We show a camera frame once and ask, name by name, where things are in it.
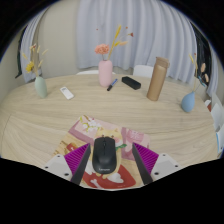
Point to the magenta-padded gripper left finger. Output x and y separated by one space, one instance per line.
56 165

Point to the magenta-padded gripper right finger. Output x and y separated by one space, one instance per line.
166 165

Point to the black computer mouse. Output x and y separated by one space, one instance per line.
104 156

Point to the cartoon print mouse pad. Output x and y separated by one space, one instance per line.
83 128

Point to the blue vase with dried flowers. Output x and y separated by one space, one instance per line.
188 103

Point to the white and blue chairs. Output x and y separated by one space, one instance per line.
217 116

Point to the small white remote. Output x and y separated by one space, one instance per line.
67 93

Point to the green vase with yellow flowers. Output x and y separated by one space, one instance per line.
41 88

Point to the bronze drink bottle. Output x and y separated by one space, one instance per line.
156 81

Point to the black rectangular box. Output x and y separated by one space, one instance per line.
131 83

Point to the blue marker pen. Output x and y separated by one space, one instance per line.
112 84

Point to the white chair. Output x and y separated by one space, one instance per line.
141 71

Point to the narrow white curtain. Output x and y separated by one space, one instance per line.
30 36
212 76

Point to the pink vase with flowers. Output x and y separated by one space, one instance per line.
105 75

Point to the dark window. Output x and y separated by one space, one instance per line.
201 53
19 56

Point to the wide white curtain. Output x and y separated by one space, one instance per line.
143 33

